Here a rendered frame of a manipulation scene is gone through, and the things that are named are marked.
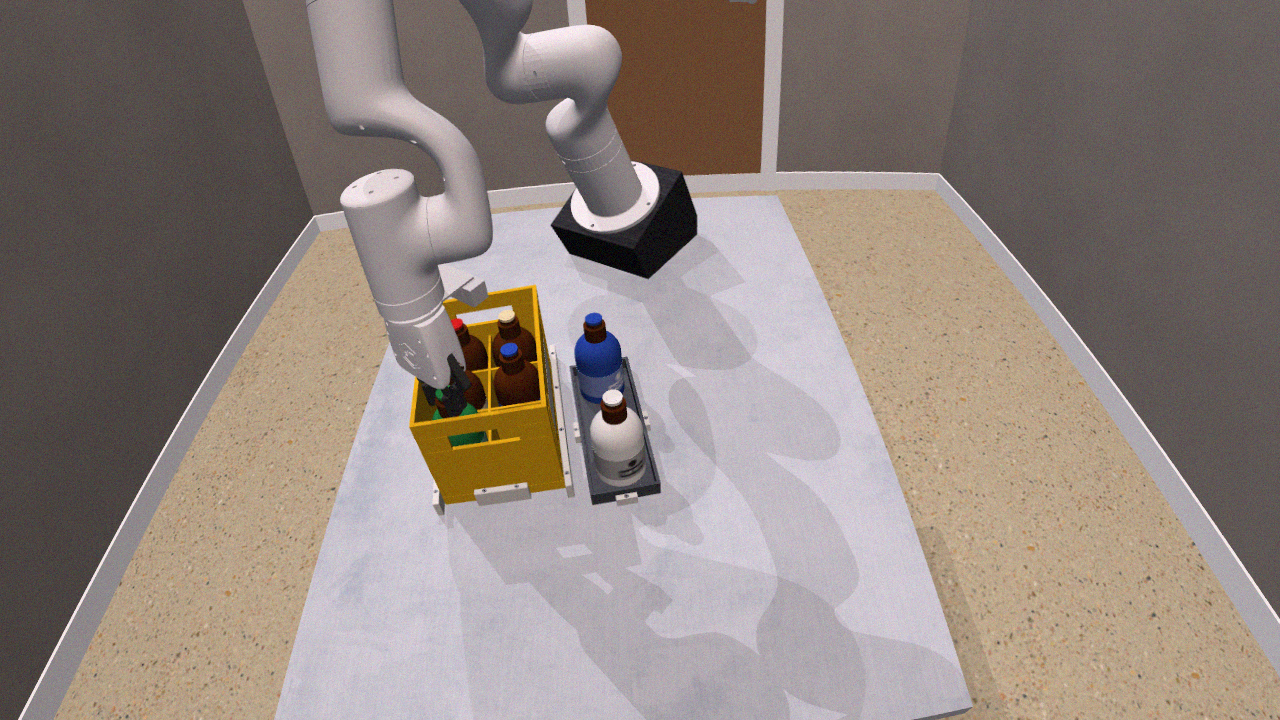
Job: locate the white bottle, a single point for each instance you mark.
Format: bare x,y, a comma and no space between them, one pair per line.
617,439

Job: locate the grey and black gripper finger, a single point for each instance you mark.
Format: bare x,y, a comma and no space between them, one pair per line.
455,402
429,392

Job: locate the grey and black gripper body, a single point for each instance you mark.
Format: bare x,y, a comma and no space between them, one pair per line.
421,346

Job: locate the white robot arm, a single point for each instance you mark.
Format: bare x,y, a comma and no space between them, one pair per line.
403,240

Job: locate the green bottle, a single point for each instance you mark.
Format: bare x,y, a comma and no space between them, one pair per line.
462,439

